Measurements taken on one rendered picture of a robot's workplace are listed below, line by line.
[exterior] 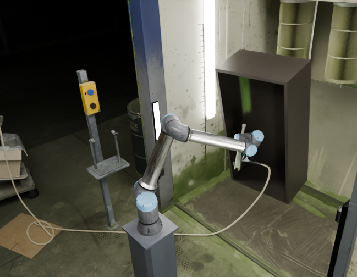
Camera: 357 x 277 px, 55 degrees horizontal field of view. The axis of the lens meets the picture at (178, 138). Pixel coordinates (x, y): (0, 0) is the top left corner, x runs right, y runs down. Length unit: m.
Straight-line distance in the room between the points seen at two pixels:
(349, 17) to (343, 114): 1.01
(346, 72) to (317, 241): 1.57
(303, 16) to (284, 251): 2.22
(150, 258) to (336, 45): 2.44
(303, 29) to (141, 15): 1.70
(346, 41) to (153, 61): 1.72
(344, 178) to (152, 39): 2.31
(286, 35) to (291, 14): 0.21
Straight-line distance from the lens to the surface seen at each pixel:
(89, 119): 2.99
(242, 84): 3.07
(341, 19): 3.45
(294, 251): 3.35
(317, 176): 3.90
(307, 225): 3.63
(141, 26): 2.86
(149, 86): 2.98
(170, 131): 2.27
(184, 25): 3.12
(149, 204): 2.43
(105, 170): 3.05
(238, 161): 2.85
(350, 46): 3.50
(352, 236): 1.73
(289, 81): 2.41
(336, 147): 3.88
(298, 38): 3.75
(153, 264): 2.67
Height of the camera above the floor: 2.43
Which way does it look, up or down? 29 degrees down
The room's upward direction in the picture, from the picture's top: 4 degrees counter-clockwise
